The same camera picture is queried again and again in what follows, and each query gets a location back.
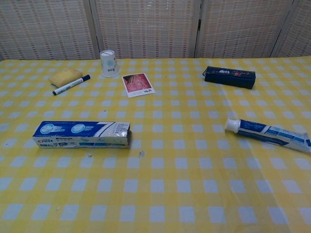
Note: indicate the blue white toothpaste carton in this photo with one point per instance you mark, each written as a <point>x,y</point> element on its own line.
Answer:
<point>73,131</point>

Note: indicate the blue white toothpaste tube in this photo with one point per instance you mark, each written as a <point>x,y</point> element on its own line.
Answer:
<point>267,133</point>

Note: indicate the dark blue pencil case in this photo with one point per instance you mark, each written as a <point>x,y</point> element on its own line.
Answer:
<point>228,77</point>

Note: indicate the red photo card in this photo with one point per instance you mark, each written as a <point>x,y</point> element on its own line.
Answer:
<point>137,85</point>

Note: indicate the yellow white checked tablecloth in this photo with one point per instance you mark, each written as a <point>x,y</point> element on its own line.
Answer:
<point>170,174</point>

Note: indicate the woven folding screen panel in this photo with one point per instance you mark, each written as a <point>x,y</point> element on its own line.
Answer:
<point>43,29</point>
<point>298,36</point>
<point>145,26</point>
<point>243,29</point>

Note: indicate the white marker with blue cap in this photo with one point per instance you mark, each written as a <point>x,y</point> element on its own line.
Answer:
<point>70,85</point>

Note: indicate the yellow sticky note pad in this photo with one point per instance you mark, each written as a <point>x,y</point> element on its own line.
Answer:
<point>63,76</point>

